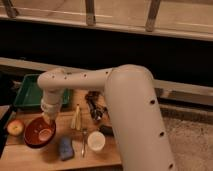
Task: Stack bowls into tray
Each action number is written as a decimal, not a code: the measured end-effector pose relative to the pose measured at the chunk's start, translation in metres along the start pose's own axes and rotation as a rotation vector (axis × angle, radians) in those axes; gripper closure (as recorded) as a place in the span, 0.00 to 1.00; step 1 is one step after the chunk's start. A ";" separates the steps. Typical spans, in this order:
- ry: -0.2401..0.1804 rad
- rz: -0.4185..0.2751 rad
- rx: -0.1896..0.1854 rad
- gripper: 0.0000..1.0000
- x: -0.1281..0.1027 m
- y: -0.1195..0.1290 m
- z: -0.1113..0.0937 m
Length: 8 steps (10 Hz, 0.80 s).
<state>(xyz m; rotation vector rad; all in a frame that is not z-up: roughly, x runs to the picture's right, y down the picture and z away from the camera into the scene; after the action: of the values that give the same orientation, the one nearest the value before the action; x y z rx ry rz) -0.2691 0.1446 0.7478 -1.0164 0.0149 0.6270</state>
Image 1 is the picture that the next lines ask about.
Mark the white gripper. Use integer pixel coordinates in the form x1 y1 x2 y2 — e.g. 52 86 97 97
41 99 62 125

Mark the orange bowl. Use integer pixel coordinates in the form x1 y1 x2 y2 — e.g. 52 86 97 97
23 116 57 149

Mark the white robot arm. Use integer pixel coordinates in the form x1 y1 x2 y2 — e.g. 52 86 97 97
38 65 178 171

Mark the green plastic tray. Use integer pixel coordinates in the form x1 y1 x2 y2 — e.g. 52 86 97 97
13 73 74 109

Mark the red yellow apple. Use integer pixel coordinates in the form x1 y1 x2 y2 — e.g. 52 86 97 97
7 120 25 136

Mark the blue sponge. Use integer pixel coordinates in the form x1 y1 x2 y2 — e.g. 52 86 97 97
59 137 74 161

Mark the wooden cutting board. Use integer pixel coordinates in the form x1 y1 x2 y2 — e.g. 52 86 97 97
0 90 121 171

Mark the metal fork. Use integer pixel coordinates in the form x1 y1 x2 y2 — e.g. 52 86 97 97
81 128 87 158

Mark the brown grape bunch toy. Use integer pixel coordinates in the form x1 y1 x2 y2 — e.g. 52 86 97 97
85 91 100 101

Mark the white plastic cup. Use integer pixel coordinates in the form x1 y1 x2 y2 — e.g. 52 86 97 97
87 131 106 152

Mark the black rectangular block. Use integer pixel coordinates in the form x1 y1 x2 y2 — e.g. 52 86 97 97
99 125 113 136

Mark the black handled tool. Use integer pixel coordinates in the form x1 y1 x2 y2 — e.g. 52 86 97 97
86 100 108 121

